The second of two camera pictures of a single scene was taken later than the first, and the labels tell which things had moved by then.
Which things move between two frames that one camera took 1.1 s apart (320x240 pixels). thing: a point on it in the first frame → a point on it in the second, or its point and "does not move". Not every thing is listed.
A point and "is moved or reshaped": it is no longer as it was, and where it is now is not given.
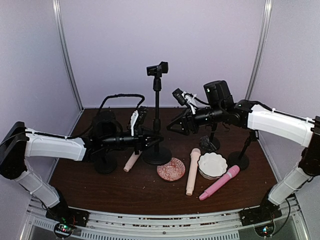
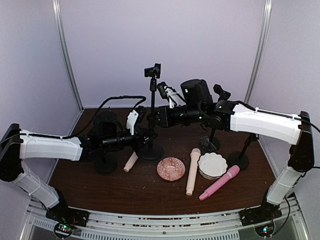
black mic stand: [105, 164] does not move
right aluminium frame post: [267, 14] does not move
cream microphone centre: [195, 154] does not move
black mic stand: [157, 157] is moved or reshaped
